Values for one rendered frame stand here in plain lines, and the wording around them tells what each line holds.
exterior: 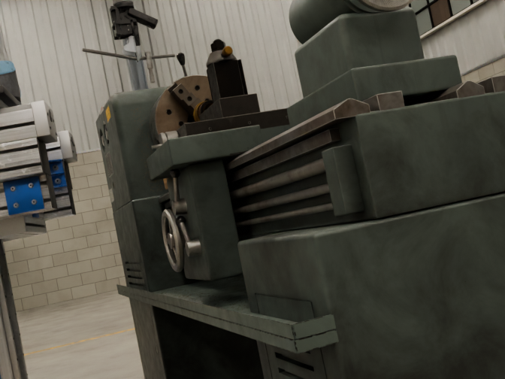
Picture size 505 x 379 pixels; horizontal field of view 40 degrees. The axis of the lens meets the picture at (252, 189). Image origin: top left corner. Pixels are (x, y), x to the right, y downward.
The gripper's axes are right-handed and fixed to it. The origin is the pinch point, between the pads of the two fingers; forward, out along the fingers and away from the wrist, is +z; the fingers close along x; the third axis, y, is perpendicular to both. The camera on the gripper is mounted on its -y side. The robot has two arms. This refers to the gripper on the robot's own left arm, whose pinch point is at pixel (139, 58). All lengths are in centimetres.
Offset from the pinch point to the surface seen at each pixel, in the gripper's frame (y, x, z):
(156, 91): -2.5, 6.7, 14.4
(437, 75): -16, 154, 49
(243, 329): 19, 133, 85
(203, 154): 12, 103, 50
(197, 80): -13.2, 23.7, 15.9
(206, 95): -15.2, 23.7, 21.7
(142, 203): 10, 8, 53
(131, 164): 11.3, 8.0, 39.1
